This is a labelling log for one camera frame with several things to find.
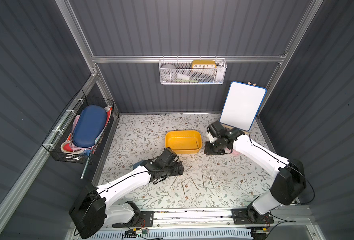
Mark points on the pink pencil case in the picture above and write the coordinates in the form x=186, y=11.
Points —
x=234, y=153

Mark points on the white tape roll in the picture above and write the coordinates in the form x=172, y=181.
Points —
x=168, y=72

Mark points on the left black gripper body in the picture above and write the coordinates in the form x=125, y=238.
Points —
x=177, y=167

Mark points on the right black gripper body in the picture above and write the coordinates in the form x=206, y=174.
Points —
x=212, y=149

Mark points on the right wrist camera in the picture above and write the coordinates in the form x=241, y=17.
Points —
x=215, y=131

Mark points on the white board with blue frame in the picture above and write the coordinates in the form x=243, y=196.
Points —
x=241, y=106

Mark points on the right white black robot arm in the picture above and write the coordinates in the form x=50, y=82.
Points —
x=289, y=177

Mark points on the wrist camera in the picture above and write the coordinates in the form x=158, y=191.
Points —
x=167, y=157
x=215, y=131

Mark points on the white wire wall basket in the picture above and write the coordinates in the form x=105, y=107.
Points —
x=188, y=76

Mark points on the small wooden easel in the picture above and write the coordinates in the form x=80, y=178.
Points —
x=241, y=132

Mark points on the black wire side basket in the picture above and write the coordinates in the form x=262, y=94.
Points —
x=60, y=144

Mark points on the yellow plastic storage box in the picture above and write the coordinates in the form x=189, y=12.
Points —
x=184, y=142

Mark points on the yellow clock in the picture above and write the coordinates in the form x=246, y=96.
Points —
x=204, y=64

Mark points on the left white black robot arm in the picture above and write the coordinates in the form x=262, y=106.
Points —
x=93, y=207

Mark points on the blue oval case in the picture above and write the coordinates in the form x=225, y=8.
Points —
x=90, y=125

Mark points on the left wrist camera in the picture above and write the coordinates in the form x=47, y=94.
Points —
x=167, y=157

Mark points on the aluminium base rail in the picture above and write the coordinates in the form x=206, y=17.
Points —
x=214, y=217

